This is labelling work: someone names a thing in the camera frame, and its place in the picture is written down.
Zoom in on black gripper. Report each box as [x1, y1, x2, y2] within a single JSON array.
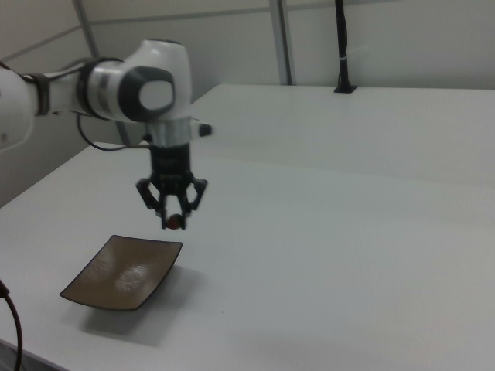
[[135, 141, 210, 232]]

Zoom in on square brown ceramic plate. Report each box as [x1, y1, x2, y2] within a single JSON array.
[[59, 234, 184, 313]]

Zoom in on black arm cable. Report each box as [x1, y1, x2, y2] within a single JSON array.
[[21, 58, 152, 152]]

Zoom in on grey cable strap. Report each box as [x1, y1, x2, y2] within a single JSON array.
[[33, 72, 53, 117]]

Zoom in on grey metal wall post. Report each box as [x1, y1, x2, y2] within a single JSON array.
[[268, 0, 293, 87]]

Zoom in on dark hanging cable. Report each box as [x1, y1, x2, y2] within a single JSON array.
[[0, 277, 23, 371]]

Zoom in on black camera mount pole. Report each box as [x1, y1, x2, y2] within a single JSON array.
[[333, 0, 358, 95]]

